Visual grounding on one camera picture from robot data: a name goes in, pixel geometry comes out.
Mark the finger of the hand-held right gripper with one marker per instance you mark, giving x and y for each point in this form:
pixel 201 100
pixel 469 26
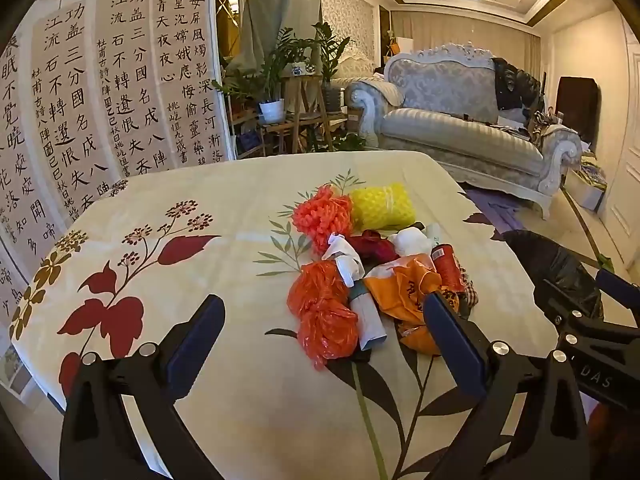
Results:
pixel 617 285
pixel 565 310

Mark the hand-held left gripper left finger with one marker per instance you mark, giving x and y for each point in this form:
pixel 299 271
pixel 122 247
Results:
pixel 192 340

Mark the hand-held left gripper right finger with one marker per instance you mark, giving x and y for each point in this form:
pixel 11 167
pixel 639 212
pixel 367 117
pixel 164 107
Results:
pixel 455 340

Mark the trash bin with black bag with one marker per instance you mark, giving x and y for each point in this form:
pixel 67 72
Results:
pixel 550 260

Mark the white and teal tube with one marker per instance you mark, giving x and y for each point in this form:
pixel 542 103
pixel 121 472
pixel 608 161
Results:
pixel 370 325

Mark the yellow foam fruit net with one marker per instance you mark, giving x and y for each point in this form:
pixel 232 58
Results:
pixel 382 207

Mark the checkered wrapper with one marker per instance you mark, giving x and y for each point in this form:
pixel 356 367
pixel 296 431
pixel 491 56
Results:
pixel 470 295

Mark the green mop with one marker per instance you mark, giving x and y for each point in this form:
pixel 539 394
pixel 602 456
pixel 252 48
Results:
pixel 585 232

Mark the cream floral tablecloth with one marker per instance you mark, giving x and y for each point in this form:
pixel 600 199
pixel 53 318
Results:
pixel 200 270

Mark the printed orange plastic bag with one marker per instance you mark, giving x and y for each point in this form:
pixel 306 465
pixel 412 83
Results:
pixel 400 295

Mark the red cylindrical can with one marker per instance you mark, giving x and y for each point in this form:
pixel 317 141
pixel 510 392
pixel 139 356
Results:
pixel 447 267

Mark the white panelled door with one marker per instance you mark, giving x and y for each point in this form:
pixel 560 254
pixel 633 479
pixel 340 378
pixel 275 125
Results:
pixel 625 210

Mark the white storage box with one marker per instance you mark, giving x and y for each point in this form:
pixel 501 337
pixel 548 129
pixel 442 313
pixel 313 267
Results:
pixel 587 190

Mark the crumpled white tissue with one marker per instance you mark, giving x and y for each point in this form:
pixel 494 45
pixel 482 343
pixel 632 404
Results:
pixel 410 240

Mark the dark red cloth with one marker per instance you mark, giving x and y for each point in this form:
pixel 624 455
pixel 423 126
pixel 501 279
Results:
pixel 375 247

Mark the purple floor cloth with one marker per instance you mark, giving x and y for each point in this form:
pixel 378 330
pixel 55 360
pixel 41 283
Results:
pixel 492 210

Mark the plain orange plastic bag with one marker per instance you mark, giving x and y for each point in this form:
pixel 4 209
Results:
pixel 325 320

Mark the crumpled white paper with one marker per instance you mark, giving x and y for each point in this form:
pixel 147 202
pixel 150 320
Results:
pixel 345 260

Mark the striped cloth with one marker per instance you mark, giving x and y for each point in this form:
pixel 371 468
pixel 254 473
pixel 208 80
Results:
pixel 545 127

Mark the orange foam fruit net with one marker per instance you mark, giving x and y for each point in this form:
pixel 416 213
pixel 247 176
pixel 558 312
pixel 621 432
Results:
pixel 320 215

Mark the dark covered cabinet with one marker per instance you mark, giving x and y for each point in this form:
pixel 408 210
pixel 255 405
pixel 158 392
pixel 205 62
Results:
pixel 577 105

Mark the grey ornate sofa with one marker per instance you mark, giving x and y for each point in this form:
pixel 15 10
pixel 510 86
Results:
pixel 450 135

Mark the black jacket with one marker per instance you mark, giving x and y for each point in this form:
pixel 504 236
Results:
pixel 517 85

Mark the white plant pot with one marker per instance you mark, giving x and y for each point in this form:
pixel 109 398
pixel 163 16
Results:
pixel 272 111

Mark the wooden plant stand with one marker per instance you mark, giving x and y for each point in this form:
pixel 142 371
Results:
pixel 300 110

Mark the white calligraphy screen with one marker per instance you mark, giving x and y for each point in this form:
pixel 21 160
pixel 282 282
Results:
pixel 75 110

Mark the cream ornate armchair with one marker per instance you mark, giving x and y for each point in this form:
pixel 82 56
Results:
pixel 352 67

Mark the blue and white porcelain pot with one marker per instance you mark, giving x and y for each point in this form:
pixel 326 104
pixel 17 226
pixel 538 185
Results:
pixel 305 70

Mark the beige window curtain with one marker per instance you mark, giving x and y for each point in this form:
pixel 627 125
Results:
pixel 465 32

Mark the green potted plant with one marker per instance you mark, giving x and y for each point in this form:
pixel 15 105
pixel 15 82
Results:
pixel 290 50

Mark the grey-green curtain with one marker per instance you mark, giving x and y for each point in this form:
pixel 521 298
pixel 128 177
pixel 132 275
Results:
pixel 280 10

